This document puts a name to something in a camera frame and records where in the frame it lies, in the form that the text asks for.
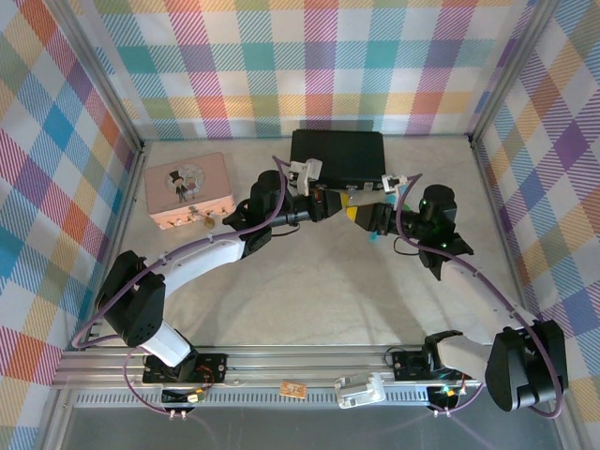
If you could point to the brass padlock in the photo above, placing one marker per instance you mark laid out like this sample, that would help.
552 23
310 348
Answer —
209 221

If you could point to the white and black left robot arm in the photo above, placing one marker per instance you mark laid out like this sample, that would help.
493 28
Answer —
201 262

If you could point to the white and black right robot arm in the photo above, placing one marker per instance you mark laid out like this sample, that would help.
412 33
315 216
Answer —
483 304

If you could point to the black rectangular case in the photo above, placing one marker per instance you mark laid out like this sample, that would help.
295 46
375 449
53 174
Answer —
337 154

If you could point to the pink cartoon couple box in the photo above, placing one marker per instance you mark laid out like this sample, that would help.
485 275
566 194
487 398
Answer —
187 187

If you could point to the small orange circuit board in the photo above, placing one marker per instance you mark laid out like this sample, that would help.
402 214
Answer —
293 389

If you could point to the aluminium side rail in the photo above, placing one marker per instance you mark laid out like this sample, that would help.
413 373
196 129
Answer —
506 236
119 225

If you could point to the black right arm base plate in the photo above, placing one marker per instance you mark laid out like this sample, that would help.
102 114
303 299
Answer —
408 363

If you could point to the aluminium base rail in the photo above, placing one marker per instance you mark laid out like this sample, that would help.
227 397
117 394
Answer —
304 370

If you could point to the aluminium frame post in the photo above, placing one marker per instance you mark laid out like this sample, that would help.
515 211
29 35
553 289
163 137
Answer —
508 70
104 70

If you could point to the white plastic bracket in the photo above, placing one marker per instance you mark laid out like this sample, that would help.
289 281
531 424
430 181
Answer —
358 389

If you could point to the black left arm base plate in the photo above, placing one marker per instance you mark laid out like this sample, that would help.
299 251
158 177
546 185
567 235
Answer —
211 365

